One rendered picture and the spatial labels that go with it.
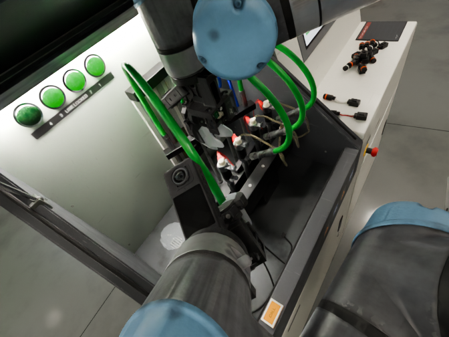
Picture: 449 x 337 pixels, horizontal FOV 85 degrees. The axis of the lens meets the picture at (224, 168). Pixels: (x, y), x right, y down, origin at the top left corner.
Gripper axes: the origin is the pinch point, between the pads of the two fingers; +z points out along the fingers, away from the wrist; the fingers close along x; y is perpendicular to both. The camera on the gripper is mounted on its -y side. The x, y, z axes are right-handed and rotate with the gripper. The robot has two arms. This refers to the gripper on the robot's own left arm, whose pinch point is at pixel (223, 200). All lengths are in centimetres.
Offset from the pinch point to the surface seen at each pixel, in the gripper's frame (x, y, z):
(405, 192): 75, 76, 124
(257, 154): 9.5, -2.2, 22.5
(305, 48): 42, -22, 45
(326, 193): 19.6, 17.9, 27.8
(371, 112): 47, 8, 42
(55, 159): -30.4, -27.8, 10.0
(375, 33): 79, -15, 74
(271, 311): -6.7, 27.8, 8.4
